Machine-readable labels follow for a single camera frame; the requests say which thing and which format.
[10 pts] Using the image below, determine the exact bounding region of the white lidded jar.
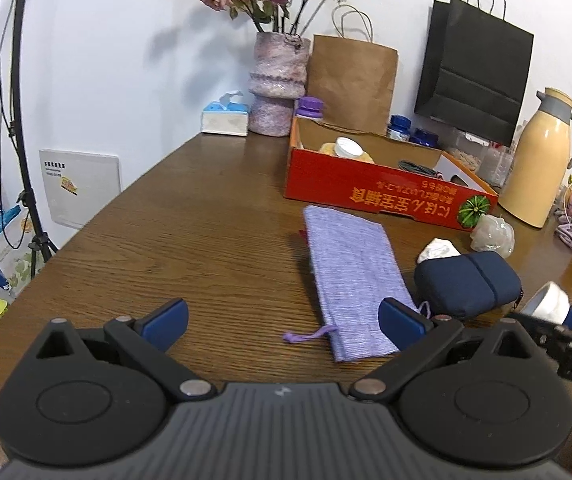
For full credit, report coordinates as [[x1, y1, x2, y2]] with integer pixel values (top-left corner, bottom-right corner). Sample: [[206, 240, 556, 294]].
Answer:
[[318, 141, 375, 165]]

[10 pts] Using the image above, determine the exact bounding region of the pink mottled vase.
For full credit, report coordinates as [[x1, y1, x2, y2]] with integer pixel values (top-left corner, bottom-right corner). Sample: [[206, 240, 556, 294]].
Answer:
[[247, 31, 311, 137]]

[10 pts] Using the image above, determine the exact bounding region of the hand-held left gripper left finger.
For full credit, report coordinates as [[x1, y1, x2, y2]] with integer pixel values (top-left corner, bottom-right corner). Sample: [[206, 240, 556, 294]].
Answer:
[[35, 297, 218, 403]]

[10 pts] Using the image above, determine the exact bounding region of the white tissue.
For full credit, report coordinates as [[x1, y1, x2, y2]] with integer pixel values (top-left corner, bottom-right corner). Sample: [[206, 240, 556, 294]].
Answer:
[[417, 240, 459, 264]]

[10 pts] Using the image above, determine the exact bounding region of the black light stand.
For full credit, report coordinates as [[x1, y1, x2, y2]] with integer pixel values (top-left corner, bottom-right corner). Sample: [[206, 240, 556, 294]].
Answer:
[[0, 0, 61, 266]]

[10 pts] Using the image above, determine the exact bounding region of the black braided cable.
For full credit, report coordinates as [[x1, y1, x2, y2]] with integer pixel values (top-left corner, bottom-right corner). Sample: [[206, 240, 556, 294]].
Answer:
[[398, 160, 444, 178]]

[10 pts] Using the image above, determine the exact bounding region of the white tape roll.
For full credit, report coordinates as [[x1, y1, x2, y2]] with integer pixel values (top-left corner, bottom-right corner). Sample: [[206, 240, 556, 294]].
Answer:
[[520, 281, 571, 326]]

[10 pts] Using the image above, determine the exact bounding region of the red cardboard box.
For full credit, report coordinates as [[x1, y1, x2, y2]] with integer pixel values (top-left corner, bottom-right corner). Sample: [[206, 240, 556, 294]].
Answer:
[[284, 116, 499, 232]]

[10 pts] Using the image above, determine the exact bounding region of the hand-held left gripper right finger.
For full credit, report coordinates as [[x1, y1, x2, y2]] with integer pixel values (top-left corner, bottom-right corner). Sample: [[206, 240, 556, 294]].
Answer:
[[348, 297, 534, 405]]

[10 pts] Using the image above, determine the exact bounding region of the purple cloth pouch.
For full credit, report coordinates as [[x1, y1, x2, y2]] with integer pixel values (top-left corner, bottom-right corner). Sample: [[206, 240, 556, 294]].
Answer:
[[283, 204, 436, 363]]

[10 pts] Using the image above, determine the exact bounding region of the purple-lidded bottle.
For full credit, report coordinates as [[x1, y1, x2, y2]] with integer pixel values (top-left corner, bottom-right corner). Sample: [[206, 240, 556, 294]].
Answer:
[[296, 96, 325, 122]]

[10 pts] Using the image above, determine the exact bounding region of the clear seed container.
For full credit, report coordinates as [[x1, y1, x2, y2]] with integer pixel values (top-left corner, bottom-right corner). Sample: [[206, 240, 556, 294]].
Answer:
[[443, 127, 491, 173]]

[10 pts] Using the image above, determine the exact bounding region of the tissue box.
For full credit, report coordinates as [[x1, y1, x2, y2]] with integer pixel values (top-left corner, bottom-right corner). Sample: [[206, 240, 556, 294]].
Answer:
[[201, 91, 251, 137]]

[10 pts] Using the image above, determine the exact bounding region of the yellow thermos jug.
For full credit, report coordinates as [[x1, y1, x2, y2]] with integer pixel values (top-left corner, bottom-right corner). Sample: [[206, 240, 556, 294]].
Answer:
[[497, 87, 572, 228]]

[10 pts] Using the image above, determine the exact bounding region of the blue-lidded white bottle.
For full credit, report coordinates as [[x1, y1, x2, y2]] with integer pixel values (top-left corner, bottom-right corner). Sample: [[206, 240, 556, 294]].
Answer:
[[387, 115, 413, 142]]

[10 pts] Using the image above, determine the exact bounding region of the clear drinking glass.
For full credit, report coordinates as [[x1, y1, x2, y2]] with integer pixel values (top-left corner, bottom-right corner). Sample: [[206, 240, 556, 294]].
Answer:
[[478, 142, 514, 188]]

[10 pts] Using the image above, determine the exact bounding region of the dark blue pouch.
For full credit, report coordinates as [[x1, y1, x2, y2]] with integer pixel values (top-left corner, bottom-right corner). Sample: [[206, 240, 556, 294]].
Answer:
[[413, 251, 524, 321]]

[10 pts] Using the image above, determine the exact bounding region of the brown paper bag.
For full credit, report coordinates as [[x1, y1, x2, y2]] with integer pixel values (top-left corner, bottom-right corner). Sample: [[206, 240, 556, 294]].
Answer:
[[306, 4, 399, 136]]

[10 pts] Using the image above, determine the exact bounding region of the white-lidded jar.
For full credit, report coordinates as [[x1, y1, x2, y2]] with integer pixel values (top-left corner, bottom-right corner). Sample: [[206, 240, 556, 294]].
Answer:
[[335, 136, 364, 158]]

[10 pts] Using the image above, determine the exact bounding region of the dark blue jar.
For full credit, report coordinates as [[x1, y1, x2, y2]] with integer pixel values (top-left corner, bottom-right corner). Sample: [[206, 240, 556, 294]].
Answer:
[[410, 127, 440, 150]]

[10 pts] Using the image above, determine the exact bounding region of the crumpled clear plastic wrap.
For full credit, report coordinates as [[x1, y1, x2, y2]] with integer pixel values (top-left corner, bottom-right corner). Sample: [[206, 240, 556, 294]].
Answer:
[[470, 214, 515, 256]]

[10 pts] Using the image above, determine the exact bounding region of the black paper bag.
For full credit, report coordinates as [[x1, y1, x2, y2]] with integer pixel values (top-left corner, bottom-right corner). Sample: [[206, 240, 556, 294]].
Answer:
[[413, 0, 535, 148]]

